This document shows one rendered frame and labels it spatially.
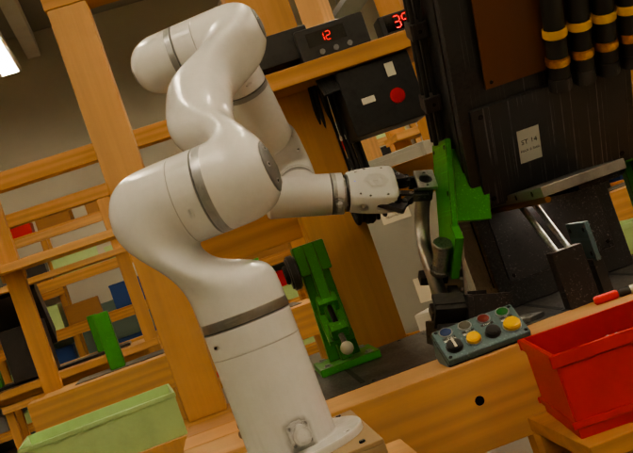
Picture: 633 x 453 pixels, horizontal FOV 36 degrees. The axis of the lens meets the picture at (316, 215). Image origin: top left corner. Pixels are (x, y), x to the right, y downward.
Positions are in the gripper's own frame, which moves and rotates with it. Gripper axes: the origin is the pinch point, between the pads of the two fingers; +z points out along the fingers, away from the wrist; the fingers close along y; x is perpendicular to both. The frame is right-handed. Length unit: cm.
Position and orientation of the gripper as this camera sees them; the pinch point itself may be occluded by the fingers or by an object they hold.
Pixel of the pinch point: (420, 187)
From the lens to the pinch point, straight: 197.0
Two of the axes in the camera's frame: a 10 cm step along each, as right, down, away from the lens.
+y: -1.2, -6.6, 7.4
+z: 9.9, -0.7, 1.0
